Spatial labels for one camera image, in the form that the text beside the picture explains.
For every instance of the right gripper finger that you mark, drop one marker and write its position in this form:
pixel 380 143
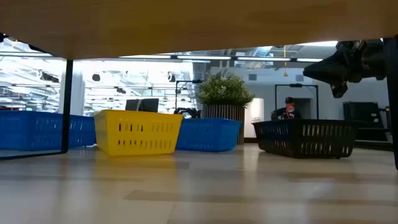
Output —
pixel 339 89
pixel 323 71

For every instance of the black slotted plastic basket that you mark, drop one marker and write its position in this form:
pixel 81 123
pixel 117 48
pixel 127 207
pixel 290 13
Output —
pixel 306 138

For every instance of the blue slotted plastic basket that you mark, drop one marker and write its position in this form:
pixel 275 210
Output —
pixel 208 135
pixel 31 130

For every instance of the yellow slotted plastic basket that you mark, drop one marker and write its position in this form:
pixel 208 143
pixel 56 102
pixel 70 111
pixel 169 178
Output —
pixel 136 133

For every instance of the black background robot arm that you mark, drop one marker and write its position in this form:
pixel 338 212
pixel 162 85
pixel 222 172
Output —
pixel 188 112

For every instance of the wooden shelf with black legs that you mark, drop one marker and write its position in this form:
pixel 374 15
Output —
pixel 186 25

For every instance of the ceiling light strip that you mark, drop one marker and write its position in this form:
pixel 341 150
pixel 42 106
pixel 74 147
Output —
pixel 186 57
pixel 310 59
pixel 264 58

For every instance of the black stacked equipment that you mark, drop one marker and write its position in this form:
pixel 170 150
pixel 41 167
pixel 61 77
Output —
pixel 363 119

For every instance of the person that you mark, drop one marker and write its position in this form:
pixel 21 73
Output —
pixel 287 112

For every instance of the white panel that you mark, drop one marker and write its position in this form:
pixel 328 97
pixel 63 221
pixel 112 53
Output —
pixel 255 115

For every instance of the green plant in striped pot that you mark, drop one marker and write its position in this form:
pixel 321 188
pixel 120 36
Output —
pixel 224 93

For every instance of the black computer monitor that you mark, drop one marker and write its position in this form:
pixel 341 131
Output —
pixel 142 105

